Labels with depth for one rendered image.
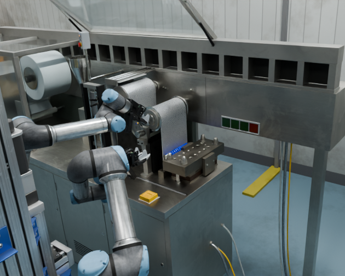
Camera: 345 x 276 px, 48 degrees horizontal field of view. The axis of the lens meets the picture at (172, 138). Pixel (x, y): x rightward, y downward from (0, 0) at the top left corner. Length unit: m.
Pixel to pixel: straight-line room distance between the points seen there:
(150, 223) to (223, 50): 1.03
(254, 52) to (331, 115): 0.50
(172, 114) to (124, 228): 0.92
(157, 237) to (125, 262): 0.67
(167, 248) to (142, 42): 1.29
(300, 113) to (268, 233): 1.53
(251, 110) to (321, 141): 0.40
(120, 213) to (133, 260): 0.18
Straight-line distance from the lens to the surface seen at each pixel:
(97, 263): 1.49
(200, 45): 2.28
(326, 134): 2.06
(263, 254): 3.15
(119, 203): 1.54
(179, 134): 2.33
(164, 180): 2.25
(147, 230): 2.18
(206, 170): 2.25
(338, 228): 3.55
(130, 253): 1.50
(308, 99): 2.03
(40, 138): 1.71
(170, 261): 2.19
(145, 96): 2.40
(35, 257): 1.50
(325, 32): 3.83
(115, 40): 2.76
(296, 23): 3.91
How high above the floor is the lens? 1.98
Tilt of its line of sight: 22 degrees down
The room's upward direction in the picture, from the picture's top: 3 degrees counter-clockwise
